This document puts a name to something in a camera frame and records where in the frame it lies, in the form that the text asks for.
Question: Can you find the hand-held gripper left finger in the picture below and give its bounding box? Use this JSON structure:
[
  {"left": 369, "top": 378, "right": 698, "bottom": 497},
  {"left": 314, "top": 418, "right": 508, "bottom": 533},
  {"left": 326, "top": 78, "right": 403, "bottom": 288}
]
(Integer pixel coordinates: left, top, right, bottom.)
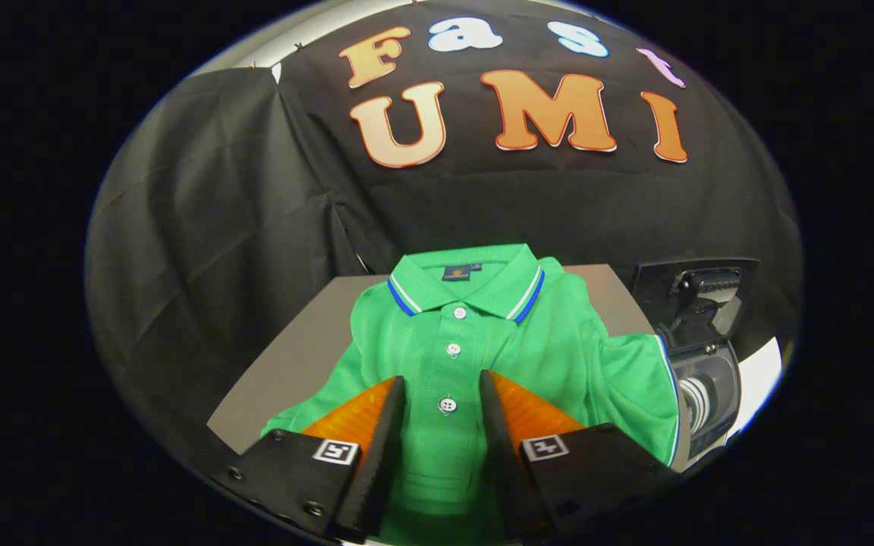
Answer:
[{"left": 212, "top": 375, "right": 407, "bottom": 545}]

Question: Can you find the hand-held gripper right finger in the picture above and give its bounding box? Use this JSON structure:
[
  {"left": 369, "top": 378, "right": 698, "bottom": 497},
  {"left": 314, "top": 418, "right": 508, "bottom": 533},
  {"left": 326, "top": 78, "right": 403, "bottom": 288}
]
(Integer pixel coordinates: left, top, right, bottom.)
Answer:
[{"left": 479, "top": 369, "right": 679, "bottom": 545}]

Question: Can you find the green polo shirt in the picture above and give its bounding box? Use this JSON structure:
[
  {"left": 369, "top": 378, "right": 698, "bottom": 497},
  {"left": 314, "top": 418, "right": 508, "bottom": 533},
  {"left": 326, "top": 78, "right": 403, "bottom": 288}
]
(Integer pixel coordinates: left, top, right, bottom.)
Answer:
[{"left": 261, "top": 243, "right": 682, "bottom": 546}]

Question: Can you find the dark grey washing machine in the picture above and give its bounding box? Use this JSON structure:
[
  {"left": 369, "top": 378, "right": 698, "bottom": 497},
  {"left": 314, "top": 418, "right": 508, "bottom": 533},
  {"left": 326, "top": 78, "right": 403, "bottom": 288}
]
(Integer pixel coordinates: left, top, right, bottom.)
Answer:
[{"left": 657, "top": 337, "right": 743, "bottom": 463}]

